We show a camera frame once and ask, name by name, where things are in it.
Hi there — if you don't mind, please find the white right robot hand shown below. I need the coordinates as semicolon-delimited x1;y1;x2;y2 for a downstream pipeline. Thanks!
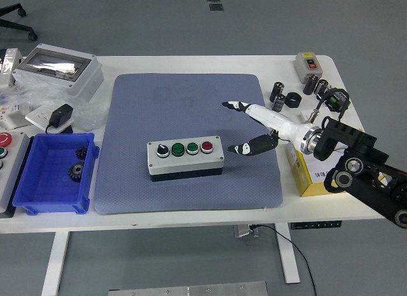
221;100;312;156

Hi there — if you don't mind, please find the grey four-button control box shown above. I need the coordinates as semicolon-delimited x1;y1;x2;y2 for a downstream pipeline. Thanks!
146;135;225;182

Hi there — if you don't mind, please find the black cylindrical capacitor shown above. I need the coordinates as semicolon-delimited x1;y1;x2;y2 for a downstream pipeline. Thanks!
269;81;285;103
314;79;329;98
272;93;286;113
303;73;320;96

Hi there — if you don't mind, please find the yellow and white cardboard box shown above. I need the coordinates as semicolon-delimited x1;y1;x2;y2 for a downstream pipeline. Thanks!
285;128;387;198

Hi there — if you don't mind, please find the black module with green terminals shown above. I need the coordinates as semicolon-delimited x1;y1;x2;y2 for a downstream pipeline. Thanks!
324;90;350;112

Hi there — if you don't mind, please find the black table height controller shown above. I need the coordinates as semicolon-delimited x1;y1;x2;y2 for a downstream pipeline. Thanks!
289;220;343;230

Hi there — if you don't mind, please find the blue-grey mat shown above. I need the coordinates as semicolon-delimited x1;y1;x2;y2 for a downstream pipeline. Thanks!
94;72;284;216

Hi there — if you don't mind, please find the white table leg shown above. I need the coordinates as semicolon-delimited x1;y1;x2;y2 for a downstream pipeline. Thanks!
40;231;70;296
275;224;301;285

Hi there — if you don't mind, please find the clear plastic bag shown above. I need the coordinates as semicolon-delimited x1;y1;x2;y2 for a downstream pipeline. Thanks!
0;76;109;131

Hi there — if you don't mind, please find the silver metal plate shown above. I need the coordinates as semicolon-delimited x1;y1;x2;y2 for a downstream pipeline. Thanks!
107;280;268;296

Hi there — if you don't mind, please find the large black gear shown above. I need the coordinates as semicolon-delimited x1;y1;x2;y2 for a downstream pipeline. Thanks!
67;161;86;183

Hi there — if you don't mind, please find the black power adapter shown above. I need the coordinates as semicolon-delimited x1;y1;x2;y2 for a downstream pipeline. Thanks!
45;103;74;134

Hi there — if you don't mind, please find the blue plastic bin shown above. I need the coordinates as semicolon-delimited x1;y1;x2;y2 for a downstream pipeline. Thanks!
11;132;100;216

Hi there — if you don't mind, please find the small white carton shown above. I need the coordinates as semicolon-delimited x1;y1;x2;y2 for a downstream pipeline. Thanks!
0;105;26;131

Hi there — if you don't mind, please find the grey emergency-stop control box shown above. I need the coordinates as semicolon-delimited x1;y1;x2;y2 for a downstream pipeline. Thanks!
0;131;31;218

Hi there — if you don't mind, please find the white device with clear window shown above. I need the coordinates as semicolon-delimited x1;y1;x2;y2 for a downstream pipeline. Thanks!
0;48;24;90

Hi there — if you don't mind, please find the black office chair base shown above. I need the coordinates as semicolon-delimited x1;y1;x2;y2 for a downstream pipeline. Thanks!
0;3;38;42

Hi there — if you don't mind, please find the black ring nut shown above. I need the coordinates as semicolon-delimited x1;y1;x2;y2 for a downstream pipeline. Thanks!
284;91;302;109

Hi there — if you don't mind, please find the grey switch box red button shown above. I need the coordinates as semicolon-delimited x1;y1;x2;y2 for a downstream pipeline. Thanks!
293;51;324;84

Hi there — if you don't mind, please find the metal bracket under table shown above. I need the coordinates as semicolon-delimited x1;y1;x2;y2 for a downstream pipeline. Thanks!
234;224;259;239

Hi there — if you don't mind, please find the black cable under table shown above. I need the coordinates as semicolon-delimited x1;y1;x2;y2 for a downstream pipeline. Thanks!
251;224;317;296

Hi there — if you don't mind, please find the grey enclosure with clear lid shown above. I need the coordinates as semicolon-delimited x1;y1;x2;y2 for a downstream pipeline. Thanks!
11;43;105;102

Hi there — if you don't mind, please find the white wall socket plate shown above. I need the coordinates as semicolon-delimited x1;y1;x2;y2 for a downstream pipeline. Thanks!
24;104;74;133

